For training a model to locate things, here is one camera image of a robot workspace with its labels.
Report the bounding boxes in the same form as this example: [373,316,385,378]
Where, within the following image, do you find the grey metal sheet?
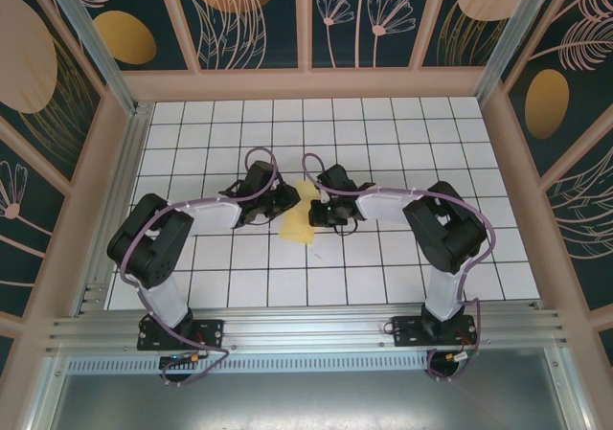
[45,370,576,430]

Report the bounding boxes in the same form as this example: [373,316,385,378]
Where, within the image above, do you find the long aluminium base rail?
[45,307,569,354]

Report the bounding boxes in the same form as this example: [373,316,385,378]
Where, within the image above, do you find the aluminium side rail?
[74,103,154,316]

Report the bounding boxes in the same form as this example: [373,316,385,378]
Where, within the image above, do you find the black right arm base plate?
[391,314,479,350]

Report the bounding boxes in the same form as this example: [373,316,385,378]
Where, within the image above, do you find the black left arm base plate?
[137,318,226,352]

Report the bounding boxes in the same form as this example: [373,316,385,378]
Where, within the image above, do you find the slotted grey cable duct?
[66,356,435,374]

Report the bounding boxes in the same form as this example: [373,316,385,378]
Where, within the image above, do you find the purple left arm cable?
[119,147,280,387]

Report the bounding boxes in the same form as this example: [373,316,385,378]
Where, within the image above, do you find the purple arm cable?
[301,151,494,384]
[119,147,280,387]

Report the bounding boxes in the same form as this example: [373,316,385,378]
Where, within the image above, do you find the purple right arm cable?
[301,151,494,384]

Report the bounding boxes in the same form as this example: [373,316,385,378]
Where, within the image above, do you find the aluminium corner post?
[476,0,561,110]
[37,0,141,115]

